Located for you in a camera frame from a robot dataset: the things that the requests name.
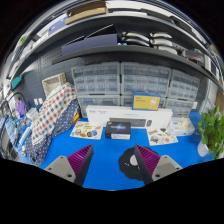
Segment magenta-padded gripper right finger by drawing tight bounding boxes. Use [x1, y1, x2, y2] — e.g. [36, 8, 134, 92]
[133, 143, 184, 186]

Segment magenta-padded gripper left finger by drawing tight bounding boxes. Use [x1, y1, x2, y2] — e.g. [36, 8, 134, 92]
[43, 143, 95, 187]

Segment black cartoon-eyed mouse pad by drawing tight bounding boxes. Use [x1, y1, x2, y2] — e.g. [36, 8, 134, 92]
[118, 145, 161, 183]

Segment cartoon sticker sheet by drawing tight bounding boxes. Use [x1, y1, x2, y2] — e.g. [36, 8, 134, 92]
[145, 127, 179, 147]
[69, 120, 104, 140]

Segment navy dotted fabric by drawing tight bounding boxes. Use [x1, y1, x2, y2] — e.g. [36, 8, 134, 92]
[24, 98, 81, 167]

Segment white and blue glove box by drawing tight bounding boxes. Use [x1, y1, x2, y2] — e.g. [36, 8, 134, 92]
[168, 116, 196, 137]

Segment white plant pot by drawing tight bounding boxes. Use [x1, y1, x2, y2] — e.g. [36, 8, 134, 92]
[197, 141, 211, 158]

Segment cream disposable gloves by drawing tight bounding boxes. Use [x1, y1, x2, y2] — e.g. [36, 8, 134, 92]
[178, 117, 193, 129]

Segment small orange object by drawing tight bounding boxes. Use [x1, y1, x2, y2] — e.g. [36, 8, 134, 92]
[72, 112, 82, 124]

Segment white dotted fabric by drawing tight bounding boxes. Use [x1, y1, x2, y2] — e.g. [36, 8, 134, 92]
[31, 82, 78, 136]

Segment green leafy plant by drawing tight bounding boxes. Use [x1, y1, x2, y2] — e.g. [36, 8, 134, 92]
[194, 106, 224, 159]

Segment small black box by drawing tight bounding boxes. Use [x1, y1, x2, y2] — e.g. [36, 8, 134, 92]
[104, 120, 132, 141]

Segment white keyboard retail box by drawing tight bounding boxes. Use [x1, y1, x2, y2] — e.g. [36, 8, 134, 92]
[85, 104, 174, 129]

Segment yellow and blue box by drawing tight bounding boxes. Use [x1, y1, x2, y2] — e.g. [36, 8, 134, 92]
[131, 90, 162, 112]

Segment purple object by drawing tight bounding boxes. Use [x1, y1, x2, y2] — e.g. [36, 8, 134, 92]
[14, 99, 28, 118]

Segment white woven basket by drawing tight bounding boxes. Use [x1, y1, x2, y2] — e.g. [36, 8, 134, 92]
[41, 72, 68, 98]

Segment teal object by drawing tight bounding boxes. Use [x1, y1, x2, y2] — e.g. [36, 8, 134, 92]
[10, 75, 23, 91]

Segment dark metal shelf unit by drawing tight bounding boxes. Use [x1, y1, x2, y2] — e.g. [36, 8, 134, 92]
[6, 0, 224, 91]

